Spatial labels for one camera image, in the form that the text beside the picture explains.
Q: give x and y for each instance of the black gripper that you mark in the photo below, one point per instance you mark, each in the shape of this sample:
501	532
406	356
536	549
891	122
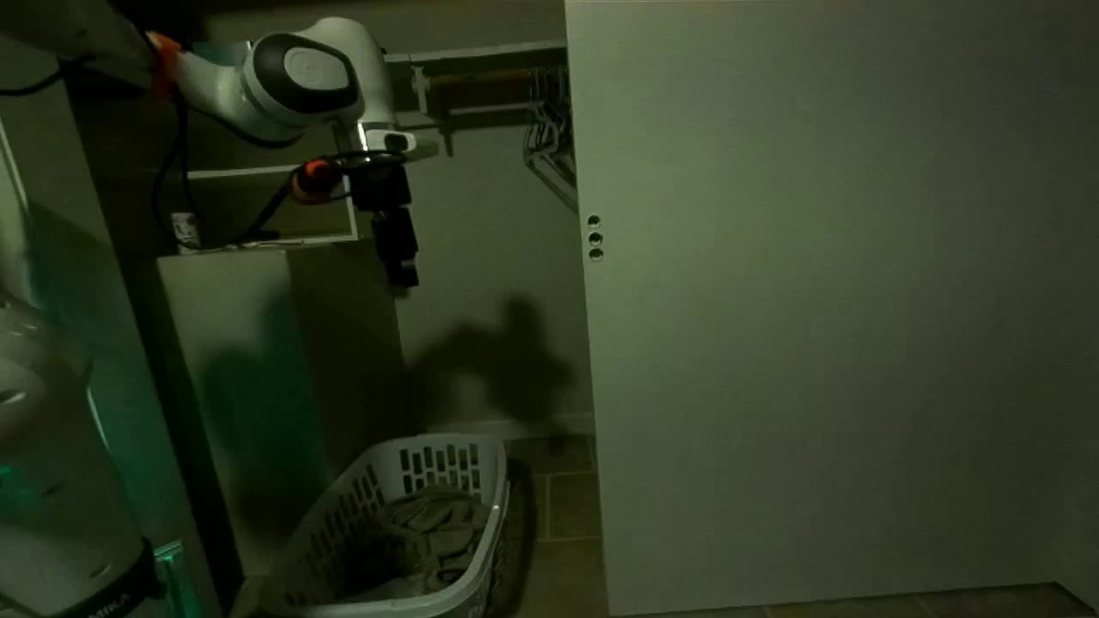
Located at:
384	189

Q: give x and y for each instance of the closet rod and shelf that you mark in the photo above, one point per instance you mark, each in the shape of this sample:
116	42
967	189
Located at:
457	89

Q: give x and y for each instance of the white plastic laundry basket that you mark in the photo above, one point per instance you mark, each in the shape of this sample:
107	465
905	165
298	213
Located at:
313	558

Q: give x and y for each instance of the white closet door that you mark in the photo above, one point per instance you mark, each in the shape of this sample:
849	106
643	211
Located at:
842	294

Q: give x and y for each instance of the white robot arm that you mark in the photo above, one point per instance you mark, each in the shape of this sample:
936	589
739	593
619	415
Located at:
70	539

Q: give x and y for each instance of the clothes in basket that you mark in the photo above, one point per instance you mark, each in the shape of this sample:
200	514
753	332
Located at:
414	548

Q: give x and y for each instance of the white wall shelf unit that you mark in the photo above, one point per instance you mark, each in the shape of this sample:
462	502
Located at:
259	207

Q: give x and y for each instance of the wire hangers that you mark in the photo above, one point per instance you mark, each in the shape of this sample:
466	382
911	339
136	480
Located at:
546	145

